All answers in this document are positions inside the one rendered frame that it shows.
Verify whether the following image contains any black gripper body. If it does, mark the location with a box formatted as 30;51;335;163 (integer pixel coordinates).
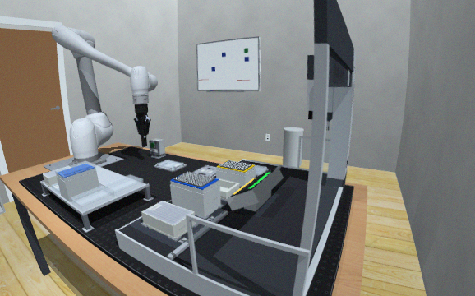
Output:
135;104;148;123

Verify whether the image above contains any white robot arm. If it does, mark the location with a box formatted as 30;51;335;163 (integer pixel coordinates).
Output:
52;25;158;165

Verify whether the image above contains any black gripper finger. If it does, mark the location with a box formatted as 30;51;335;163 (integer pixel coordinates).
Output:
141;115;151;147
134;117;143;147

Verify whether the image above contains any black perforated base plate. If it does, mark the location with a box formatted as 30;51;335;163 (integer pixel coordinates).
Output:
19;146;354;296

